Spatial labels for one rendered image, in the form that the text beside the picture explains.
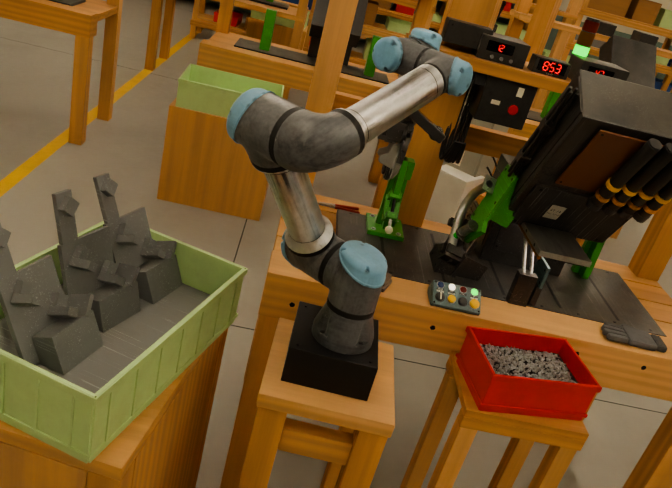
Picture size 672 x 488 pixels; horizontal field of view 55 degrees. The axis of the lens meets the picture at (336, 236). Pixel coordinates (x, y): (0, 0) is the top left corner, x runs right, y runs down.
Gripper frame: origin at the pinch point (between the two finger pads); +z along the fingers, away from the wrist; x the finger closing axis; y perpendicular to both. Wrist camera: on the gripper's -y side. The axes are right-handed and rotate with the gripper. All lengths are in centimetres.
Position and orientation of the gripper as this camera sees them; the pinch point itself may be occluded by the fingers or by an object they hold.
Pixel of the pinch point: (394, 172)
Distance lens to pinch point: 167.1
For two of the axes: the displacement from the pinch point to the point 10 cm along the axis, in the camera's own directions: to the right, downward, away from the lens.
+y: -9.7, -2.2, -0.9
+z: -2.4, 8.7, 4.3
